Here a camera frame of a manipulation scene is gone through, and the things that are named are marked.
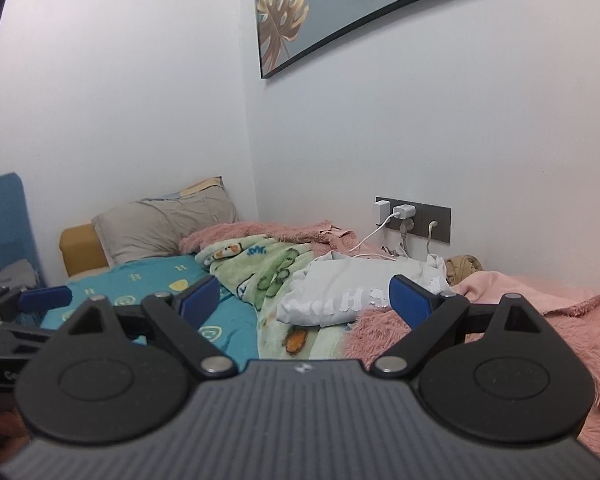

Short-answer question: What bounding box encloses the white charging cable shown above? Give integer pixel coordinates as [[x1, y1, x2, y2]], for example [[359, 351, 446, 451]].
[[330, 212, 407, 262]]

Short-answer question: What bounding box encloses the yellow padded headboard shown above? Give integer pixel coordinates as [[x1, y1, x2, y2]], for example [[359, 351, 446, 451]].
[[60, 223, 110, 279]]

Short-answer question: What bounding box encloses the person's left hand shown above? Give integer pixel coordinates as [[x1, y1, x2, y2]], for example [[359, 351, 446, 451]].
[[0, 409, 31, 464]]

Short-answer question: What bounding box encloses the framed gold leaf picture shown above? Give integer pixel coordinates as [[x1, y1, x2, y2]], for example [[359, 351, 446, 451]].
[[252, 0, 600, 80]]

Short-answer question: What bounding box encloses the grey wall socket panel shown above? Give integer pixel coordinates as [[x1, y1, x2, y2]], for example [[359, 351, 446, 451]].
[[375, 197, 452, 244]]

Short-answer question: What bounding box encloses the grey cloth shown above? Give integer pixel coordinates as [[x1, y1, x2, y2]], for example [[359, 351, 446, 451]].
[[0, 259, 40, 289]]

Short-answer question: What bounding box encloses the teal printed bed sheet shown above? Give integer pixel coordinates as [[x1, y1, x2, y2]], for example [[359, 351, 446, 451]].
[[42, 254, 259, 361]]

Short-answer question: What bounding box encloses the pale blue shirt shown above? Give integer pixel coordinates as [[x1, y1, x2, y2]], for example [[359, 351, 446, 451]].
[[276, 252, 457, 327]]

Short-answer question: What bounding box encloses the white plug cable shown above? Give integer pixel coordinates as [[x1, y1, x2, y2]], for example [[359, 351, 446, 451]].
[[423, 219, 440, 262]]

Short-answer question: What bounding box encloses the blue fabric chair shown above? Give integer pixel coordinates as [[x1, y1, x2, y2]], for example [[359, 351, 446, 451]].
[[0, 172, 46, 291]]

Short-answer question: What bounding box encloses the yellow pillow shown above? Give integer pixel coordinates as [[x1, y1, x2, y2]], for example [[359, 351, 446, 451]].
[[180, 176, 225, 199]]

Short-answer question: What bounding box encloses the green printed fleece blanket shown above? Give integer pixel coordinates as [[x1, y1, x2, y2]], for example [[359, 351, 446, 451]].
[[195, 237, 367, 361]]

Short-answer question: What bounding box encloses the grey pillow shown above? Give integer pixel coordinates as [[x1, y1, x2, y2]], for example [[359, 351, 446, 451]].
[[91, 189, 240, 266]]

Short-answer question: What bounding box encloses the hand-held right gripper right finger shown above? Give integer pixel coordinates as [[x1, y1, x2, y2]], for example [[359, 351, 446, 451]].
[[369, 274, 573, 379]]

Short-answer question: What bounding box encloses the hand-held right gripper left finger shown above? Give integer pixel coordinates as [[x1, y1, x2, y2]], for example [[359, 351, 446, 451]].
[[40, 274, 238, 377]]

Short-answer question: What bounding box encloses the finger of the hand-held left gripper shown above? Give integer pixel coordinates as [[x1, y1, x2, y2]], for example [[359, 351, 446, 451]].
[[19, 285, 74, 313]]

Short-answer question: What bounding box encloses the beige cloth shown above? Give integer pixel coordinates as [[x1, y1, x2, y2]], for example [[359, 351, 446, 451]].
[[445, 254, 484, 284]]

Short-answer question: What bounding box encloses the pink fluffy blanket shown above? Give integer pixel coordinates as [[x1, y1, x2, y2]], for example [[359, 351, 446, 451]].
[[179, 220, 600, 462]]

